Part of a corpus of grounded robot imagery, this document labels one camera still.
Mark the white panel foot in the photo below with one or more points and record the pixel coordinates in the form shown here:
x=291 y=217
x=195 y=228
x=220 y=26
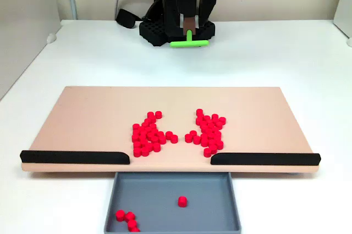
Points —
x=51 y=38
x=349 y=42

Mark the white enclosure side panel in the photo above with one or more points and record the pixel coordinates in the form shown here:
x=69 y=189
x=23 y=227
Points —
x=24 y=38
x=345 y=5

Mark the black guard strip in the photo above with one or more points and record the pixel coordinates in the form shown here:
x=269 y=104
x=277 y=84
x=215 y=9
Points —
x=266 y=159
x=74 y=157

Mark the peach flat board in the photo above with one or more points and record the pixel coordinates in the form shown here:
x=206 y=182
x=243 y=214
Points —
x=90 y=124

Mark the grey tray container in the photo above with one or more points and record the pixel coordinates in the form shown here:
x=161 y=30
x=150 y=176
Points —
x=165 y=217

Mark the red cylindrical granule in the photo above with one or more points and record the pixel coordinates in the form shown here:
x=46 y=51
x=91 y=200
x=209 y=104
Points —
x=196 y=139
x=209 y=122
x=204 y=137
x=173 y=138
x=160 y=135
x=157 y=147
x=203 y=124
x=149 y=115
x=135 y=138
x=154 y=132
x=144 y=126
x=129 y=216
x=214 y=117
x=211 y=136
x=120 y=214
x=135 y=127
x=212 y=142
x=137 y=152
x=222 y=120
x=209 y=132
x=136 y=133
x=147 y=122
x=142 y=138
x=151 y=119
x=215 y=121
x=154 y=140
x=218 y=125
x=217 y=135
x=204 y=141
x=210 y=127
x=150 y=136
x=145 y=151
x=198 y=121
x=204 y=129
x=200 y=117
x=182 y=201
x=162 y=140
x=134 y=229
x=143 y=134
x=152 y=127
x=217 y=139
x=147 y=130
x=149 y=146
x=137 y=145
x=169 y=135
x=193 y=134
x=158 y=114
x=208 y=152
x=219 y=144
x=144 y=142
x=188 y=137
x=132 y=224
x=206 y=119
x=140 y=130
x=213 y=148
x=199 y=112

